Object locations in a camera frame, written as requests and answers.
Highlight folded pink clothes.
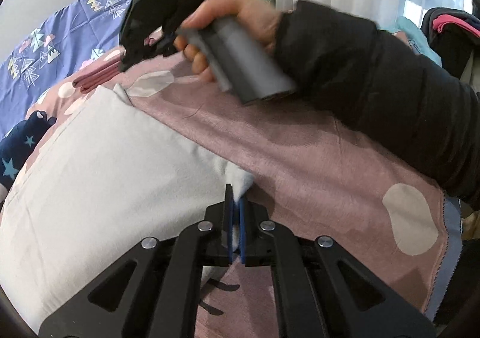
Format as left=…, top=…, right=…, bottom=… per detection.
left=75, top=56, right=126, bottom=93

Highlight blue tree print sheet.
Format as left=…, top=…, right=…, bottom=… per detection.
left=0, top=0, right=151, bottom=140

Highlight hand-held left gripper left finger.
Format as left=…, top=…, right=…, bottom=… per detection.
left=38, top=184, right=235, bottom=338

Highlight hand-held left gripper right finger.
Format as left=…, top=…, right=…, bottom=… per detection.
left=236, top=197, right=437, bottom=338

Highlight person's right hand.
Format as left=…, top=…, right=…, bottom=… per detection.
left=174, top=0, right=284, bottom=83

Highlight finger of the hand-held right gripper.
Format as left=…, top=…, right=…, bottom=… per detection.
left=150, top=32, right=181, bottom=58
left=119, top=36, right=151, bottom=72

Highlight pink polka-dot blanket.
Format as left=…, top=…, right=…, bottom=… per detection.
left=26, top=23, right=463, bottom=324

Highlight navy star print garment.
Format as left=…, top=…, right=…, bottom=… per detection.
left=0, top=111, right=57, bottom=189

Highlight black and pink clothes pile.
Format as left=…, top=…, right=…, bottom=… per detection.
left=420, top=7, right=480, bottom=80

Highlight person's right forearm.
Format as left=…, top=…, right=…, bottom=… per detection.
left=275, top=0, right=480, bottom=201

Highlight white long-sleeve shirt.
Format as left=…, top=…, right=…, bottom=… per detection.
left=0, top=85, right=256, bottom=331

